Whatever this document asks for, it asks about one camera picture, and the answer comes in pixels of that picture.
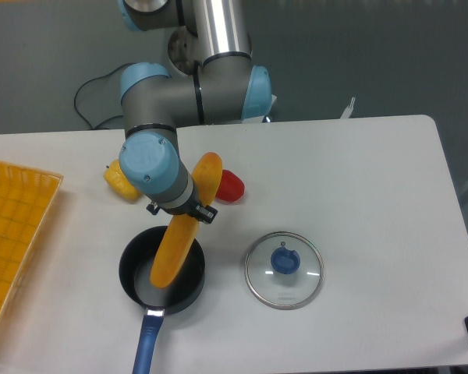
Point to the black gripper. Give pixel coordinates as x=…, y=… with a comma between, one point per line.
x=187, y=203

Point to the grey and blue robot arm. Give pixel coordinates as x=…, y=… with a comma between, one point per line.
x=224, y=86

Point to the red bell pepper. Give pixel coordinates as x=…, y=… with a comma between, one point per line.
x=231, y=188

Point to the yellow bell pepper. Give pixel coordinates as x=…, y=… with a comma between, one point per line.
x=118, y=183

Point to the glass lid with blue knob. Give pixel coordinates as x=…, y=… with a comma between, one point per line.
x=284, y=270

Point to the yellow plastic basket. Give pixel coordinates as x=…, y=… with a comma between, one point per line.
x=26, y=196

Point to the black pot with blue handle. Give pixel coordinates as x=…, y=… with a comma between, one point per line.
x=134, y=271

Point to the white metal robot base frame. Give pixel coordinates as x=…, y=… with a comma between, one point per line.
x=347, y=112

